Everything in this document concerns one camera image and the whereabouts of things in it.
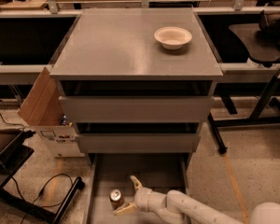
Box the grey top drawer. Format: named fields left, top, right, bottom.
left=59, top=96, right=213, bottom=123

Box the grey middle drawer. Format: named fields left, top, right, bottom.
left=77, top=133, right=200, bottom=153

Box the black table leg right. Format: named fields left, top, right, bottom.
left=208, top=76, right=280, bottom=154

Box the black floor cable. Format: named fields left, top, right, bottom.
left=10, top=173, right=75, bottom=224

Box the white paper bowl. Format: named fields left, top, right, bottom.
left=154, top=27, right=192, bottom=50

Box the orange soda can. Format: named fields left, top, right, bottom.
left=109, top=189, right=124, bottom=210

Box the black chair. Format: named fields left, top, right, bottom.
left=229, top=10, right=280, bottom=67

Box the black table stand left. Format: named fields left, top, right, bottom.
left=0, top=129, right=85, bottom=224

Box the grey drawer cabinet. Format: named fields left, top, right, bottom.
left=49, top=7, right=224, bottom=170

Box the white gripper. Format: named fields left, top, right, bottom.
left=113, top=175, right=153, bottom=217

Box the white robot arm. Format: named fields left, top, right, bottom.
left=113, top=175, right=280, bottom=224

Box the open cardboard box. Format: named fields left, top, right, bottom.
left=18, top=68, right=84, bottom=158

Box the grey open bottom drawer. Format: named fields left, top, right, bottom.
left=83, top=154, right=189, bottom=224

